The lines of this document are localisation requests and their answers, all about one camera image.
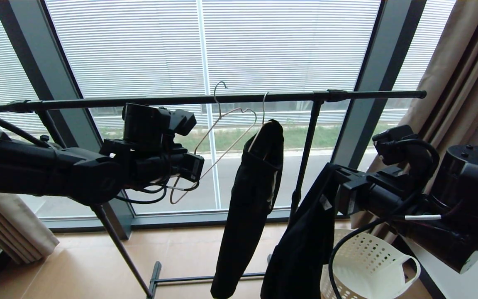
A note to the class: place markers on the white laundry basket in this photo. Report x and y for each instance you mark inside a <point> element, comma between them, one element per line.
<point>367,265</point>

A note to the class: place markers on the pink clothes hanger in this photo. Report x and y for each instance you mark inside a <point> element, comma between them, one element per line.
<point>220,116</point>
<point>263,112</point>

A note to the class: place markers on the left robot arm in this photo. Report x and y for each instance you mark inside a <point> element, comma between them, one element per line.
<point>35,170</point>

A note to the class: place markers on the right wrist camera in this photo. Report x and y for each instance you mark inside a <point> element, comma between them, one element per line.
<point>392,139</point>

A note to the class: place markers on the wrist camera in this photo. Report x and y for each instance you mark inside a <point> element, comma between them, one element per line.
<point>183,122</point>
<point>392,139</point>

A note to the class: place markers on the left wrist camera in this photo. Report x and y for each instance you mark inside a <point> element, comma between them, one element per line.
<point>183,122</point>

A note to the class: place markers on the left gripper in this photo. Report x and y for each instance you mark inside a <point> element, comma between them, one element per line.
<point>168,166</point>

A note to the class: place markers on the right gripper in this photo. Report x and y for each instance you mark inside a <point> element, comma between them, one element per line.
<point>380,193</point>

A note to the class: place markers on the brown curtain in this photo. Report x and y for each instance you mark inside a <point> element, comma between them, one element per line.
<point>6,224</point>
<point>463,62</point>

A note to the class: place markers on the black clothes rack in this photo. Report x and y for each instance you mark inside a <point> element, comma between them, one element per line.
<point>139,101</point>

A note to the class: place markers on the window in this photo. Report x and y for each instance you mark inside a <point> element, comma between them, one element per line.
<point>35,50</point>

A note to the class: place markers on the black garment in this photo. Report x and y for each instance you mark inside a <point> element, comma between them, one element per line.
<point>305,249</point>

